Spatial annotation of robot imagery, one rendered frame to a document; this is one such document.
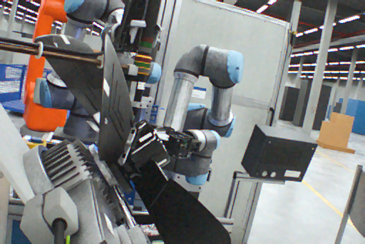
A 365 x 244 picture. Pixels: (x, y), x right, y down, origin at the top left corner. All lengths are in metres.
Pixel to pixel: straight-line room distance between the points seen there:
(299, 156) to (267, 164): 0.14
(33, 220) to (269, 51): 2.76
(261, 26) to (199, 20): 0.53
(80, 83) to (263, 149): 0.82
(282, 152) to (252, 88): 1.62
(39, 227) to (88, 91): 0.41
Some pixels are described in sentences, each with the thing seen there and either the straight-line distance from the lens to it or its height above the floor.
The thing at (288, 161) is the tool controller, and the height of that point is 1.13.
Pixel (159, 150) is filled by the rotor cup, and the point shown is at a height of 1.21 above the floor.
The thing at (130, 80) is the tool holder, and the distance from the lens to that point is 0.93.
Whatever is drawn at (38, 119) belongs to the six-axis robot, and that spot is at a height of 0.53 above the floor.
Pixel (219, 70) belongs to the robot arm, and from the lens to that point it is 1.38.
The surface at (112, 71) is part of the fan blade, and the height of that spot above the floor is 1.37.
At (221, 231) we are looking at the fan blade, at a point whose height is 1.13.
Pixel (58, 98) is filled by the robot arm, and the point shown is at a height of 1.19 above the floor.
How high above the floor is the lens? 1.39
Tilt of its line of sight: 7 degrees down
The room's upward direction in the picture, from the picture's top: 11 degrees clockwise
